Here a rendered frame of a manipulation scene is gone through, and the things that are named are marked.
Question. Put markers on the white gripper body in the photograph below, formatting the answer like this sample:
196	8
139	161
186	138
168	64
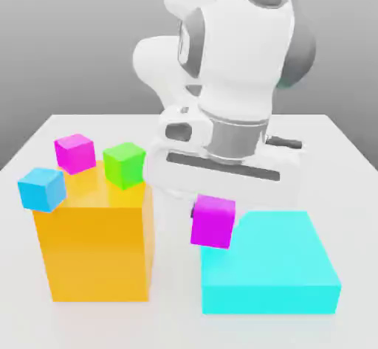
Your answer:
224	182

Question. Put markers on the small magenta cube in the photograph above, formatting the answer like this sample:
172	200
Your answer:
212	222
75	153

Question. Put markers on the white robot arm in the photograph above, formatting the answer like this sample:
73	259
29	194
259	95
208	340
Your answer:
245	56

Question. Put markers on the small green cube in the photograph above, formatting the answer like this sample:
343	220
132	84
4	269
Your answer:
124	165

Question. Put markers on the small blue cube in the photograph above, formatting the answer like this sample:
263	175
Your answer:
41	189

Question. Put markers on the large cyan box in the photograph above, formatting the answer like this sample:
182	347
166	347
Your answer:
268	266

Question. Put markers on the large orange box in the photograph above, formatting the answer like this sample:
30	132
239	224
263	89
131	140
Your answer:
94	245

